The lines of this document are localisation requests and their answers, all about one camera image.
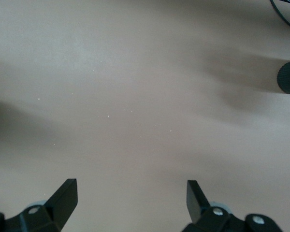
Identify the brown table cover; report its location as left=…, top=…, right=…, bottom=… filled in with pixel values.
left=0, top=0, right=290, bottom=232

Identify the black cable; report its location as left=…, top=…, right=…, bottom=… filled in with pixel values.
left=270, top=0, right=290, bottom=31

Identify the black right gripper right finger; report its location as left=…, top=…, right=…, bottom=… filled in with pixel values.
left=182, top=180, right=283, bottom=232

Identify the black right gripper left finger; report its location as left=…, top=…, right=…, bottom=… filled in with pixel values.
left=0, top=178, right=78, bottom=232

